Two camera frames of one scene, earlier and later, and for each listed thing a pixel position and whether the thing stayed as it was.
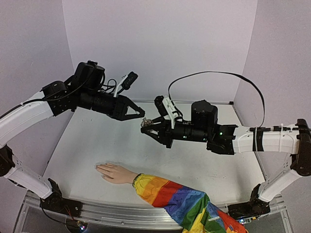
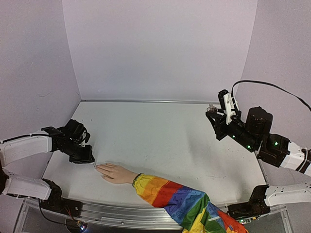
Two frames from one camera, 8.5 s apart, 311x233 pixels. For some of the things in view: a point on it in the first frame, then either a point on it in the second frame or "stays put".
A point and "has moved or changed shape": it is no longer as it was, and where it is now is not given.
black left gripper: [122, 108] to [87, 159]
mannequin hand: [115, 174] stays put
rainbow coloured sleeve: [193, 211] stays put
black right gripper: [167, 132] to [220, 124]
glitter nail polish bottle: [146, 122] has moved or changed shape
